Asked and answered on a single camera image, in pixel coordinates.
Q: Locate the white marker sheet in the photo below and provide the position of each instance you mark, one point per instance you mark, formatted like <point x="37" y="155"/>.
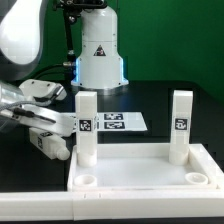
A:
<point x="111" y="121"/>

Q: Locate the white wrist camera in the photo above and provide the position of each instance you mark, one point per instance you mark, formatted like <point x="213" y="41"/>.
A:
<point x="43" y="91"/>

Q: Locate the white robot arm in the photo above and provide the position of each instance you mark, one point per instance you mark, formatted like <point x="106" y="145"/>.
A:
<point x="99" y="66"/>

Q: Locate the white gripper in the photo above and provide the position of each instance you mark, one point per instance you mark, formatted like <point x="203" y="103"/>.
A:
<point x="46" y="119"/>

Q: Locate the black camera stand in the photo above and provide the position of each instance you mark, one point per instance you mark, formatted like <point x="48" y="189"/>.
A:
<point x="71" y="13"/>

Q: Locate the white L-shaped fence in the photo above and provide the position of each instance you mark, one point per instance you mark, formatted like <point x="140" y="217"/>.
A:
<point x="90" y="204"/>

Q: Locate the white desk top tray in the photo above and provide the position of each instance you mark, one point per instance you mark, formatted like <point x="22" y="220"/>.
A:
<point x="143" y="166"/>

